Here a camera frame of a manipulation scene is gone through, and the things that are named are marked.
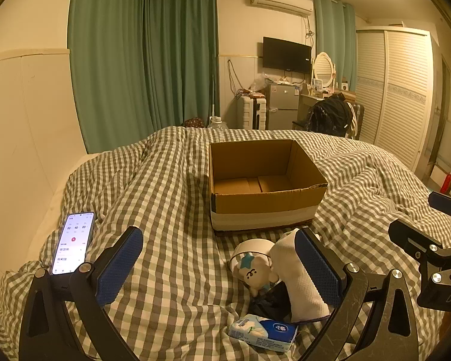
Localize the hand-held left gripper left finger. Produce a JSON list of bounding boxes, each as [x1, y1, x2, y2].
[[19, 226, 145, 361]]

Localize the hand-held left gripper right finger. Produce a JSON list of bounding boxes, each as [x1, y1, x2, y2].
[[293, 227, 425, 361]]

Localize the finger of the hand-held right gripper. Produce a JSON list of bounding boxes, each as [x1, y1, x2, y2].
[[388, 218, 451, 267], [428, 191, 451, 230]]

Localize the white sock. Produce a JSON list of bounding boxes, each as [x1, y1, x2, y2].
[[272, 229, 330, 323]]

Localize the dark cloth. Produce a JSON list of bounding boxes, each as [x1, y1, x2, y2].
[[252, 282, 297, 324]]

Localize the white plush toy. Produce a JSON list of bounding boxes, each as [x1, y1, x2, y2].
[[235, 254, 279, 296]]

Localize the cardboard box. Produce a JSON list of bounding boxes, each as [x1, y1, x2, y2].
[[208, 139, 328, 234]]

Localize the white blue tissue pack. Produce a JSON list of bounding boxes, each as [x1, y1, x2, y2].
[[227, 314, 299, 353]]

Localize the smartphone with lit screen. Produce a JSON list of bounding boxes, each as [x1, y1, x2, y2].
[[51, 211, 96, 276]]

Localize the checked grey white blanket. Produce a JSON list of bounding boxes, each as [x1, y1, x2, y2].
[[0, 126, 451, 361]]

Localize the white louvred wardrobe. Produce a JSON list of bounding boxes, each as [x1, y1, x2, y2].
[[355, 26, 434, 171]]

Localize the black backpack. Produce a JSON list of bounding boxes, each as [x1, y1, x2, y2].
[[306, 94, 356, 136]]

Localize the grey small fridge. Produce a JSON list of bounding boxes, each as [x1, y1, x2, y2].
[[267, 83, 301, 131]]

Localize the wooden dressing table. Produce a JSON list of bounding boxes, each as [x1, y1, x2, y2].
[[299, 91, 357, 121]]

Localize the white oval mirror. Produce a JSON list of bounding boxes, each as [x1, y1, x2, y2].
[[311, 52, 335, 91]]

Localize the clear plastic bag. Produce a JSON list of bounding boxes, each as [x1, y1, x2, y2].
[[250, 72, 275, 93]]

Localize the narrow light green curtain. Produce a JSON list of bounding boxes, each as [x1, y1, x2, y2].
[[312, 0, 357, 94]]

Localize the wide green curtain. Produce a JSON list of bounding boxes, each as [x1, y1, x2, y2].
[[68, 0, 147, 155]]

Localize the green corner curtain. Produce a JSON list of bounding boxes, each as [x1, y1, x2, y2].
[[141, 0, 220, 132]]

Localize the white air conditioner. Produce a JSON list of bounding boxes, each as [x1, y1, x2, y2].
[[247, 0, 314, 17]]

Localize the hanging wall cables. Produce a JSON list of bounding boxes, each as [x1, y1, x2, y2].
[[227, 60, 246, 98]]

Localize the black wall television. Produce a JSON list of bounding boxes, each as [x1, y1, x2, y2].
[[263, 36, 312, 74]]

